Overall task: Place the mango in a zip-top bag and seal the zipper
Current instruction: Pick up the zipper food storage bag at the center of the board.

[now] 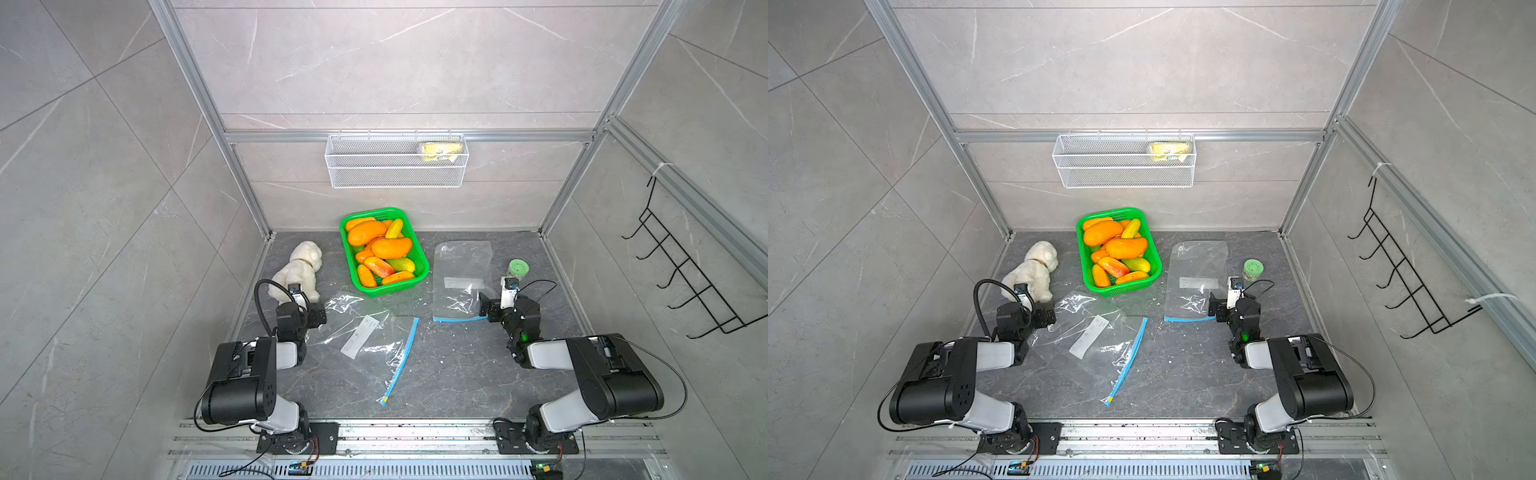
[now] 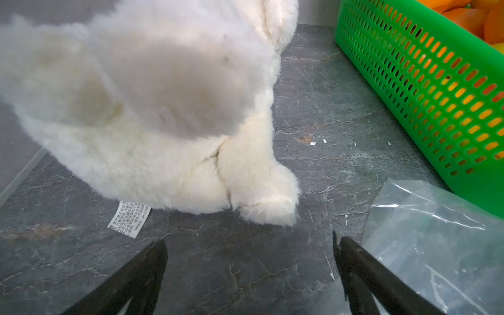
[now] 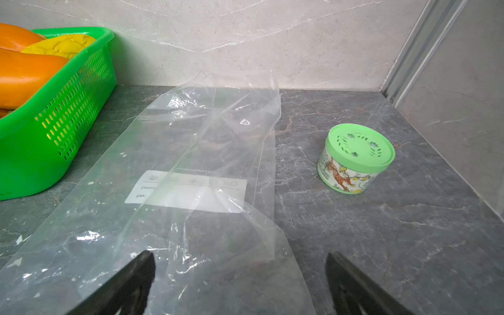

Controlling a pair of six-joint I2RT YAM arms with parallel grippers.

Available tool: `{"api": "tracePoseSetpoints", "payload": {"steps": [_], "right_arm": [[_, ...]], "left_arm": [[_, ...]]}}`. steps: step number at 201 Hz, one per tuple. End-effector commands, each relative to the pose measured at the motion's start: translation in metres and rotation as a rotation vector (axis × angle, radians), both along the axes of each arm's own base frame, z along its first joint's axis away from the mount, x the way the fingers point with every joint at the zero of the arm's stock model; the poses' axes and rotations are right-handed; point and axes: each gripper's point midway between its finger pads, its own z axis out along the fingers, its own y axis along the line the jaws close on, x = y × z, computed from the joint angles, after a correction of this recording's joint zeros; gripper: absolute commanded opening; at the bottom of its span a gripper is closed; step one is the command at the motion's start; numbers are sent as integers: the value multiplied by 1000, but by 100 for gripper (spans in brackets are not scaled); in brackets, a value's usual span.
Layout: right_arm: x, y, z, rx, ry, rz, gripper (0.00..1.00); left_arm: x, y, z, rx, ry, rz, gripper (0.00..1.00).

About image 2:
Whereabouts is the large orange mango top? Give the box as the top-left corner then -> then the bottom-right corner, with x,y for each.
442,8 -> 488,39

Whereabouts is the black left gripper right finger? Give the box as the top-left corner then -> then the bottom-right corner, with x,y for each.
332,232 -> 443,314

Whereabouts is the spare clear plastic bag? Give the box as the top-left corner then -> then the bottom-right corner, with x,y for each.
314,178 -> 504,315

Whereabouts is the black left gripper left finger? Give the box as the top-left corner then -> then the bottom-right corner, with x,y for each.
63,240 -> 168,314

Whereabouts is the white plush toy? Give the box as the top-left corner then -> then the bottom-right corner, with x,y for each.
1,1 -> 300,226

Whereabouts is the green plastic basket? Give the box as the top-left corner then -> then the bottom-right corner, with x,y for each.
335,0 -> 503,217

